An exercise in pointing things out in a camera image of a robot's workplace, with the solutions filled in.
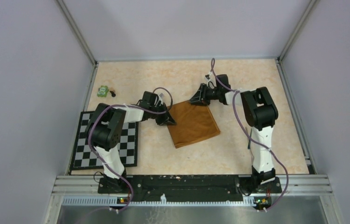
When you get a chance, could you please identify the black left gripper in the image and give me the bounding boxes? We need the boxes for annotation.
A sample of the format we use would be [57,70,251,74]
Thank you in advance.
[149,102,176,126]

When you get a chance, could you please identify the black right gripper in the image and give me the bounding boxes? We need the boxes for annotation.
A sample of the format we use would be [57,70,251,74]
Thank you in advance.
[189,84,221,106]

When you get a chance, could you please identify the brown satin napkin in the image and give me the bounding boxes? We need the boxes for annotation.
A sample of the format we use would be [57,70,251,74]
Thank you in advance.
[168,101,221,148]

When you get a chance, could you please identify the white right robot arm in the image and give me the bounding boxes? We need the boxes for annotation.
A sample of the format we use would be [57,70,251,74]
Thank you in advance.
[189,74,279,192]

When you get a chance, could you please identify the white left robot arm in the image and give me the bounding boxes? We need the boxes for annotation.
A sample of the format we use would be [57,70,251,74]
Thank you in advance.
[86,91,176,193]

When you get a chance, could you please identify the small wooden black-tipped piece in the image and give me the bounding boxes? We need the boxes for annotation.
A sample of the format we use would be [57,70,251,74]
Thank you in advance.
[109,88,116,98]

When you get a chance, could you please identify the green toy block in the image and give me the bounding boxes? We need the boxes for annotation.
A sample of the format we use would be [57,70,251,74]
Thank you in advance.
[97,85,109,98]

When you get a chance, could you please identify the black white chessboard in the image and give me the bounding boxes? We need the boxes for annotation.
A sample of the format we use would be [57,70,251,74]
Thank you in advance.
[70,111,139,171]

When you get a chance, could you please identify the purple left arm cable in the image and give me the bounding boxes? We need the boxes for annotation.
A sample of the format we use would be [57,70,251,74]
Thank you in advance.
[87,87,174,214]

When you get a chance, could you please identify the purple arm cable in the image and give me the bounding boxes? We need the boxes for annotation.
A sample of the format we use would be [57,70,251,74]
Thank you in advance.
[87,87,174,214]
[205,57,290,212]

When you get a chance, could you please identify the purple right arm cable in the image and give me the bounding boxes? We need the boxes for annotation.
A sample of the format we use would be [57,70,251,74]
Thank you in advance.
[205,57,290,212]

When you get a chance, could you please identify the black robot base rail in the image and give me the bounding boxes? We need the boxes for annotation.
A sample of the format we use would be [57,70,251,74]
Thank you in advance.
[98,175,282,203]

